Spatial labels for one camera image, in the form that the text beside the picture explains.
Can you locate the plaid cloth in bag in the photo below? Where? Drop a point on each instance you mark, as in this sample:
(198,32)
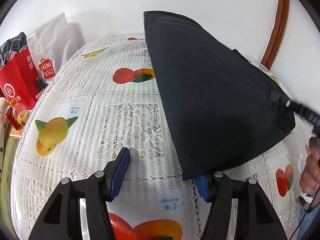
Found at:
(15,44)

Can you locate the red drink can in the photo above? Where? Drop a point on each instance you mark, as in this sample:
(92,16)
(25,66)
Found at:
(11,119)

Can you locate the white plastic shopping bag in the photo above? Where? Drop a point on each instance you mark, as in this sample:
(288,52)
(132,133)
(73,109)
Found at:
(52,44)

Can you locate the fruit print tablecloth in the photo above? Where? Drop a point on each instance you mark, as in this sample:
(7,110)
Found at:
(83,121)

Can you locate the person right hand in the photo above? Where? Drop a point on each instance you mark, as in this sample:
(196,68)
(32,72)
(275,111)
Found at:
(309,181)

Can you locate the orange drink bottle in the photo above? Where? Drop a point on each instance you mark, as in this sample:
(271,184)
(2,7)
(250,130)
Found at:
(20,113)

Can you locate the red paper shopping bag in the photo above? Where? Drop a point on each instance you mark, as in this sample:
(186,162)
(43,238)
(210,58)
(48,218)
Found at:
(18,80)

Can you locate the wooden bedside table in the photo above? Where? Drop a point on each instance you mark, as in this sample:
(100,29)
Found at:
(16,134)

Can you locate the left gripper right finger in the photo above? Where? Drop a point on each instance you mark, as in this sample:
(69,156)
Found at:
(255,217)

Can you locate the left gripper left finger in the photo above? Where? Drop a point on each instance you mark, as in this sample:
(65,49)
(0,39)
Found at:
(60,217)

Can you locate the green blanket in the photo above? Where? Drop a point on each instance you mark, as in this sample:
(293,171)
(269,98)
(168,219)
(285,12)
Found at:
(9,153)

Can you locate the brown wooden door frame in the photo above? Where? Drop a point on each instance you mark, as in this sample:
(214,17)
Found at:
(277,33)

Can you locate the black white blue jacket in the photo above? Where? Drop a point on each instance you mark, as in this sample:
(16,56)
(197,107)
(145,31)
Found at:
(217,105)

